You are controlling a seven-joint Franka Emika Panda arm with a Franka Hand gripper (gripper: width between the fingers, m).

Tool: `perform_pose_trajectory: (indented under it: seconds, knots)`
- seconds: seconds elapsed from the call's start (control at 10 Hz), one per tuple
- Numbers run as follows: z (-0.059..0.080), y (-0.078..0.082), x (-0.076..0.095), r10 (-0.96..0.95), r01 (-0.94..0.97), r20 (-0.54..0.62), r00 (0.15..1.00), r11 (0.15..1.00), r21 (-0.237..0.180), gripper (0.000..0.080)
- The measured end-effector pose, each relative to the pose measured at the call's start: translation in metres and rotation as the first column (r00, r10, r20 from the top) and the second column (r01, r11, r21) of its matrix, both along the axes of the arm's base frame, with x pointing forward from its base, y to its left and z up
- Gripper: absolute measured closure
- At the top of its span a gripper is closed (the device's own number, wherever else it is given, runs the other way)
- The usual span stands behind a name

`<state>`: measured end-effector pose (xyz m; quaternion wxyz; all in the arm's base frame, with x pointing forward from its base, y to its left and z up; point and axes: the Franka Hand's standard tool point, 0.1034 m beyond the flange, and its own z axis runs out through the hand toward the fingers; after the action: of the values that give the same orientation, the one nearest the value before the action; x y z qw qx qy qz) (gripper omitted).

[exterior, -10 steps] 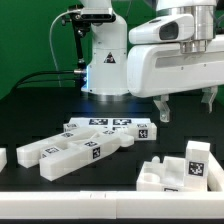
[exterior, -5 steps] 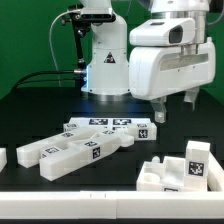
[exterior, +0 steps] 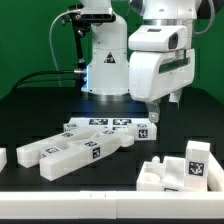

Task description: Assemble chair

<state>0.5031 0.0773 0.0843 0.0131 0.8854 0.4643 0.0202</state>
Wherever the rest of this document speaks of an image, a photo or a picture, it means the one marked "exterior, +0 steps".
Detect long chair side piece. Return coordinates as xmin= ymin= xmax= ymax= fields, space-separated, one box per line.
xmin=16 ymin=125 xmax=134 ymax=168
xmin=39 ymin=133 xmax=134 ymax=181

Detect white right border rail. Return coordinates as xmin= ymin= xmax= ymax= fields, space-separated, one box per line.
xmin=207 ymin=154 xmax=224 ymax=192

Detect white chair seat block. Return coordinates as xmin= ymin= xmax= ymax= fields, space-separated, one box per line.
xmin=135 ymin=155 xmax=201 ymax=193

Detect grey corrugated arm hose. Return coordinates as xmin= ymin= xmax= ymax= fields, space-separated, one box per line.
xmin=194 ymin=0 xmax=216 ymax=36

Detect white front border rail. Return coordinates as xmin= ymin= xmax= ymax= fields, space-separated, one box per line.
xmin=0 ymin=191 xmax=224 ymax=219

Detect white left border block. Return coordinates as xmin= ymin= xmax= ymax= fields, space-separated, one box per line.
xmin=0 ymin=148 xmax=7 ymax=172

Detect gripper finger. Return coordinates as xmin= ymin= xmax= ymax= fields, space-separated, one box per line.
xmin=146 ymin=102 xmax=160 ymax=123
xmin=169 ymin=89 xmax=182 ymax=103

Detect black camera stand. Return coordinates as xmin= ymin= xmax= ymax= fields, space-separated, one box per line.
xmin=60 ymin=4 xmax=114 ymax=91

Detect front long chair side piece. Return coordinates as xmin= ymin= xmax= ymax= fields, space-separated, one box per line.
xmin=39 ymin=133 xmax=134 ymax=181

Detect black cables on table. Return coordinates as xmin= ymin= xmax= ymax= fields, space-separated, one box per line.
xmin=11 ymin=69 xmax=88 ymax=93

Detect rear long chair side piece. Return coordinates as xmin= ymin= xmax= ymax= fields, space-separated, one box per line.
xmin=16 ymin=125 xmax=134 ymax=168

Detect white border rail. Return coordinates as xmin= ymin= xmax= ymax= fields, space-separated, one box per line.
xmin=0 ymin=191 xmax=224 ymax=219
xmin=207 ymin=154 xmax=224 ymax=192

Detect flat white tagged base plate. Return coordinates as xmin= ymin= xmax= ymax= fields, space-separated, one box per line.
xmin=63 ymin=117 xmax=155 ymax=131

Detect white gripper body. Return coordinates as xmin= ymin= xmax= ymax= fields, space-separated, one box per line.
xmin=128 ymin=25 xmax=195 ymax=102

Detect grey cable on stand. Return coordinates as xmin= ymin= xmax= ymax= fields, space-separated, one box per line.
xmin=48 ymin=9 xmax=82 ymax=88

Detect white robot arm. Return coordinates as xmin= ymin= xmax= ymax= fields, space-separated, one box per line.
xmin=80 ymin=0 xmax=203 ymax=123

